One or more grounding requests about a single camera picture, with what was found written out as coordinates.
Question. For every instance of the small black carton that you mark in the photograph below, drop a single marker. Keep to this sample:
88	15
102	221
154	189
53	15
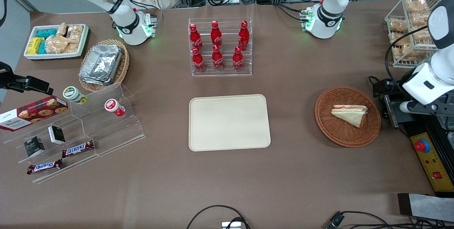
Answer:
34	146
56	135

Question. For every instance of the red tartan cookie box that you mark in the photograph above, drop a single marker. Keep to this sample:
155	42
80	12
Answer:
33	113

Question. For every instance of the clear acrylic step shelf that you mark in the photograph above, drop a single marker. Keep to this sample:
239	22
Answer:
117	133

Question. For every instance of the triangular sandwich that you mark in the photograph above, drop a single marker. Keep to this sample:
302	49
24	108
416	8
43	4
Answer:
351	114

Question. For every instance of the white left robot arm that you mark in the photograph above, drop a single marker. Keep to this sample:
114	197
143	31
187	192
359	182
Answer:
330	9

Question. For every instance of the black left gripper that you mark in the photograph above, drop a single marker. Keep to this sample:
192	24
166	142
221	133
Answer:
393	92

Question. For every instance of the red cola bottle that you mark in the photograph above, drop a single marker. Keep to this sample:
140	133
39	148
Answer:
195	39
237	60
243	37
217	60
216	35
198	61

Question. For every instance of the round brown wicker basket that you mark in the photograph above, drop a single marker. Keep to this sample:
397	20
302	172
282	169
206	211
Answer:
340	135

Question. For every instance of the green lidded yogurt cup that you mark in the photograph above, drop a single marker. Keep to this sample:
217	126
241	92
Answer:
73	94

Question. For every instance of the grey metal sheet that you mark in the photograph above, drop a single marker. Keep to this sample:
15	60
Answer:
425	207

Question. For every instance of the small silver device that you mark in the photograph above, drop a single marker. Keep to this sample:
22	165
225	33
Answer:
231	225

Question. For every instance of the clear bag of crackers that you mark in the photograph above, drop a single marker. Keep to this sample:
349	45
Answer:
56	45
75	33
61	29
74	48

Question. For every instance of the red emergency stop button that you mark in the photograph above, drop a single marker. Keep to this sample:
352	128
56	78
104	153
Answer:
422	145

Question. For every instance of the beige rectangular tray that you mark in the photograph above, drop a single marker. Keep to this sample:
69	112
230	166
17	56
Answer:
228	122

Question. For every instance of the yellow snack pack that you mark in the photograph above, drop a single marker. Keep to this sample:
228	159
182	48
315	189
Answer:
34	45

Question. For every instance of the black sealing machine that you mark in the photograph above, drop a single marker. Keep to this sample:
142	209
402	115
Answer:
399	115

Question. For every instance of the teal snack pack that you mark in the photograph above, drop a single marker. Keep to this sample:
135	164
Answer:
46	33
42	47

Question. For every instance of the red lidded yogurt cup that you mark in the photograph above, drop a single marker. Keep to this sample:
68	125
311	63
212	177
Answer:
113	106

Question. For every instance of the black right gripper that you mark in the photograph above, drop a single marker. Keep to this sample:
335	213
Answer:
7	80

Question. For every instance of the clear bag of pastries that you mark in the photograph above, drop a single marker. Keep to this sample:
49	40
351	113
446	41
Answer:
420	18
416	5
398	25
399	39
420	34
402	52

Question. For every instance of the white rectangular snack tray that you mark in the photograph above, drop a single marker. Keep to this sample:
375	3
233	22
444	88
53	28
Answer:
53	56

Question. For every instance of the yellow control panel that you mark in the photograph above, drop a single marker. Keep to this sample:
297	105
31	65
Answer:
431	165

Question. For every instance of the oval light wicker basket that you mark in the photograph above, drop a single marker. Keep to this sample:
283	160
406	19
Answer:
122	69

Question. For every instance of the stacked aluminium foil containers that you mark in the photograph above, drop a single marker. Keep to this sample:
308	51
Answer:
101	64

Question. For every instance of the brown Snickers bar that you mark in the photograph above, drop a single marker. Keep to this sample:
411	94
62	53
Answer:
44	167
78	148

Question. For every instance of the clear acrylic bottle rack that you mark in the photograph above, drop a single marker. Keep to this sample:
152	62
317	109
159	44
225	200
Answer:
227	74

